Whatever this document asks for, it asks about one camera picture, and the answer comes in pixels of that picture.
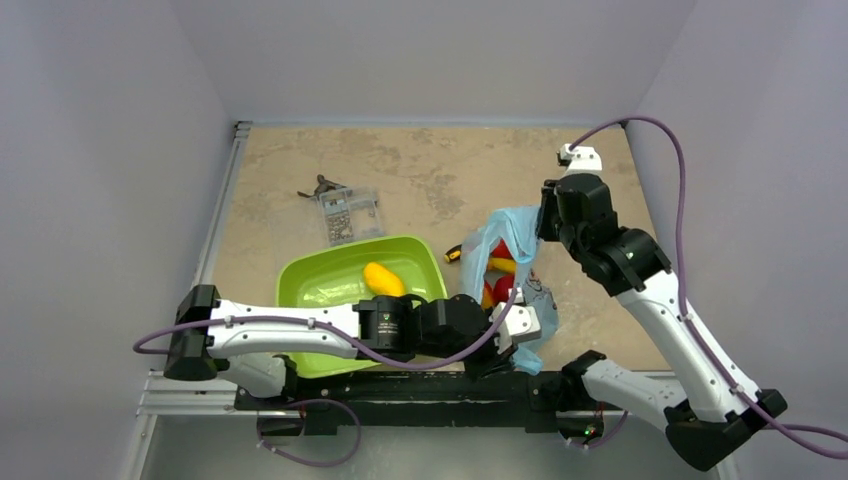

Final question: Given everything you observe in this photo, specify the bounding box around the red orange fake fruit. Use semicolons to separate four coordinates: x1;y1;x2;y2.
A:
482;274;515;310

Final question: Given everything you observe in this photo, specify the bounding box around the black yellow screwdriver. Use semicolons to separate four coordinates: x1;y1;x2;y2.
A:
443;244;462;264

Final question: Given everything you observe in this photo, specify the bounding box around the yellow fake banana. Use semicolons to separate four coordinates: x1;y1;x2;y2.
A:
486;257;517;275

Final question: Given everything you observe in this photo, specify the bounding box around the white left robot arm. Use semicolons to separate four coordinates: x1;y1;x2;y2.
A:
164;284;540;409

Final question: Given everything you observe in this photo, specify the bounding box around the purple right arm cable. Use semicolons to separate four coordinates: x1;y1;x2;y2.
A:
569;116;848;455

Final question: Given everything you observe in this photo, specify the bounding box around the red fake apple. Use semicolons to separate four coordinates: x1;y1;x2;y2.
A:
490;239;513;260

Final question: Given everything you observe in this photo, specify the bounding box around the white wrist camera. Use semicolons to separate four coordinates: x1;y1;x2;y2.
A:
557;143;603;176
495;305;542;354

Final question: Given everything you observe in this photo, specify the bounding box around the black base bar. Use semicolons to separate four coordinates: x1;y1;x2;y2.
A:
234;370;604;440

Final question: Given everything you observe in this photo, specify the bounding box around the lime green plastic tray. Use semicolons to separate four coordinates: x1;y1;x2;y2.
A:
275;235;450;380

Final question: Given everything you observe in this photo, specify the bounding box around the clear plastic screw box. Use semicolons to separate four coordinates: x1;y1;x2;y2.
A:
317;187;385;247

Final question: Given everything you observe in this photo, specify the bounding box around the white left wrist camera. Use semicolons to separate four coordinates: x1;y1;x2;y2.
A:
495;305;542;354

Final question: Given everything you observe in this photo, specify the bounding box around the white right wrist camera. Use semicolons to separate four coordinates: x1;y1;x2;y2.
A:
557;143;603;176

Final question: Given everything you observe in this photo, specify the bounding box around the blue printed plastic bag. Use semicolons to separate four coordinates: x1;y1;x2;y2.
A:
458;205;561;376

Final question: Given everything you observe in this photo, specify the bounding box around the aluminium frame rail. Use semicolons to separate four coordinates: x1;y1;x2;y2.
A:
136;371;237;416

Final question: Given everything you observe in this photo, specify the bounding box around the yellow fake mango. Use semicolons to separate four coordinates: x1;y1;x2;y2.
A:
363;262;407;297

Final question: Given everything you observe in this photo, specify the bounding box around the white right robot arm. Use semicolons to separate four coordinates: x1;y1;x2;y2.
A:
536;173;787;472

